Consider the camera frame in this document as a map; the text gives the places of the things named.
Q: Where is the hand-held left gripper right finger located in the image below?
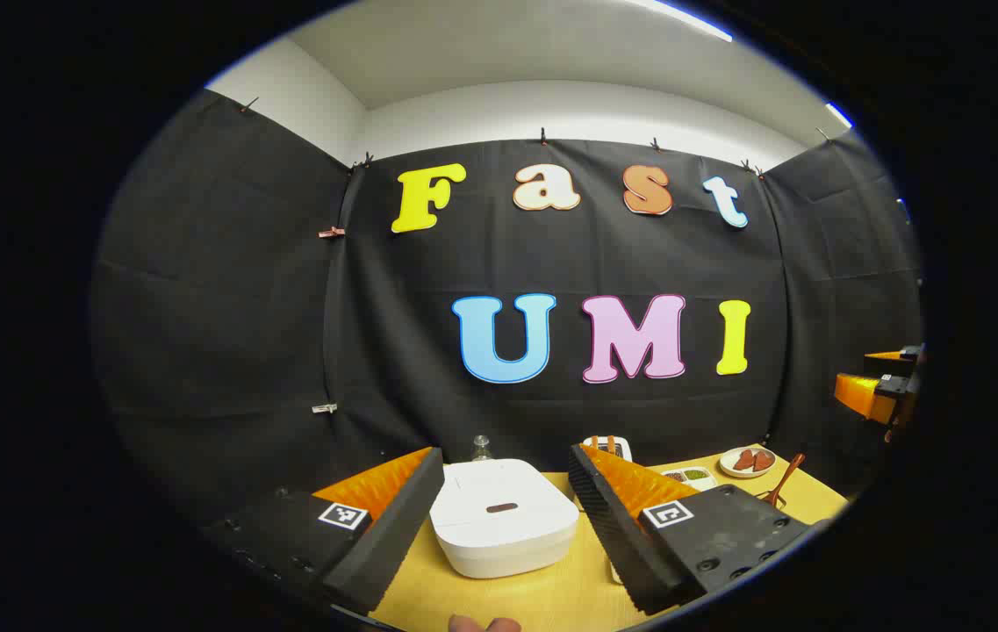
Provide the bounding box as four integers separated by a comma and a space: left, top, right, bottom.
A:
567, 443, 815, 617

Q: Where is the long ceiling light strip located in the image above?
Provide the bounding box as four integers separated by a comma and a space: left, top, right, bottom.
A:
621, 0, 734, 43

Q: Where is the white rice cooker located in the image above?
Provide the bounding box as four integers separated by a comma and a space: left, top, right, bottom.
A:
428, 458, 580, 580

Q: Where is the white divided grain dish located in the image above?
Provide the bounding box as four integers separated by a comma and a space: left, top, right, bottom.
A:
661, 466, 717, 492

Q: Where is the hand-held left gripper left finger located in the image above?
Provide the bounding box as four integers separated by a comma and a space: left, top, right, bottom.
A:
200, 446, 447, 615

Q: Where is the small white round plate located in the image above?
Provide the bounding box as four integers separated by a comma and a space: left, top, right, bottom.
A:
718, 446, 778, 479

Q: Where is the black backdrop cloth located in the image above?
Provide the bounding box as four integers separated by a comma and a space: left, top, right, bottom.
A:
90, 88, 925, 528

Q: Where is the brown wooden spoon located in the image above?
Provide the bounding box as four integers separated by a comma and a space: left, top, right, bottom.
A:
757, 452, 807, 510

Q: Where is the white toaster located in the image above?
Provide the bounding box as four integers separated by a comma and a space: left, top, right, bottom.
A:
582, 435, 633, 464

